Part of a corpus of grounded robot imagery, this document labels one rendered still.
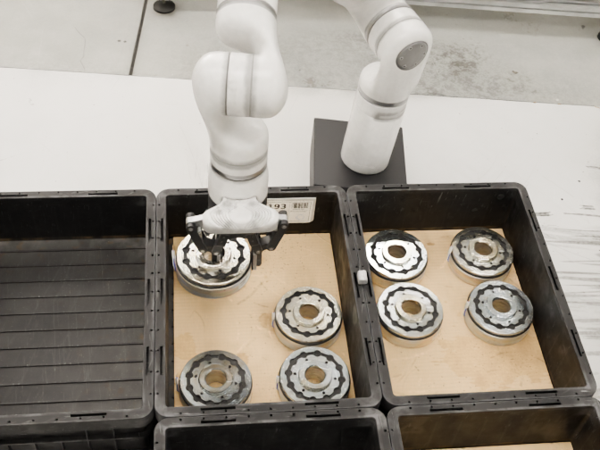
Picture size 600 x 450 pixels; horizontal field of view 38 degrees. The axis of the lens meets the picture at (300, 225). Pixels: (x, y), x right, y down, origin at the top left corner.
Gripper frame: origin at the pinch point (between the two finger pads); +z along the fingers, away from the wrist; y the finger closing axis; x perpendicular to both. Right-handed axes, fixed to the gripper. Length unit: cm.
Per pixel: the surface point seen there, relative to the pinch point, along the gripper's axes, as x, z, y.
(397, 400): 19.4, 6.9, -20.5
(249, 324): -0.2, 16.9, -2.2
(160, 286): -0.6, 6.8, 10.8
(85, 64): -164, 101, 42
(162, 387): 15.9, 6.7, 10.4
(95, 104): -65, 30, 26
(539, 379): 11.6, 17.1, -45.1
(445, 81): -154, 101, -81
